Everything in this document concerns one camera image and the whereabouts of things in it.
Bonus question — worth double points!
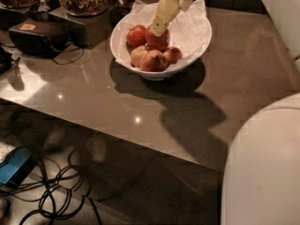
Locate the yellowish apple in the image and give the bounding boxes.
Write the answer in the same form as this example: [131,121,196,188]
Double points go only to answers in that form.
[130,45,149,68]

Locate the metal scoop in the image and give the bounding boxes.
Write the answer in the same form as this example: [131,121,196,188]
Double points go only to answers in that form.
[37,0,51,12]

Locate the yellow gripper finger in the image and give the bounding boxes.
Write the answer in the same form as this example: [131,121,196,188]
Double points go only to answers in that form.
[152,0,193,37]

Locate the black headset cable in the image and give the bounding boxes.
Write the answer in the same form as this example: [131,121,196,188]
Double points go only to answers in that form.
[50,44,86,66]

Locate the black display stand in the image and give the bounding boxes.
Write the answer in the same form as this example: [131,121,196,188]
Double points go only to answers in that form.
[0,0,120,48]

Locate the white paper liner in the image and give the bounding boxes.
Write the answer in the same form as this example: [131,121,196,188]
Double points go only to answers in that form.
[114,0,211,73]

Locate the white bowl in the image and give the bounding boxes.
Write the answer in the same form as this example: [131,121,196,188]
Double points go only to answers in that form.
[110,1,213,82]

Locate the black object at left edge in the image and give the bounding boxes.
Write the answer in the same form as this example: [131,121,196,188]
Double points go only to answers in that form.
[0,46,12,74]

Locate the black VR headset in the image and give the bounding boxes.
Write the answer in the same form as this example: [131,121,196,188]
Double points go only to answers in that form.
[8,19,69,58]

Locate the black floor cables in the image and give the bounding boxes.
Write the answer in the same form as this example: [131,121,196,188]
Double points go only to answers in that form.
[0,147,104,225]

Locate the red apple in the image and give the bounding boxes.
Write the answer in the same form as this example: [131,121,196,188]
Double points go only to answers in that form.
[140,50,169,72]
[163,47,182,64]
[126,24,146,48]
[145,25,170,51]

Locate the blue device on floor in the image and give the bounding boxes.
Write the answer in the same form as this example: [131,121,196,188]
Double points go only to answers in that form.
[0,147,36,188]

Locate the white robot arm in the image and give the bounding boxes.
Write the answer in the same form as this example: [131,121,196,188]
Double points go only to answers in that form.
[220,0,300,225]

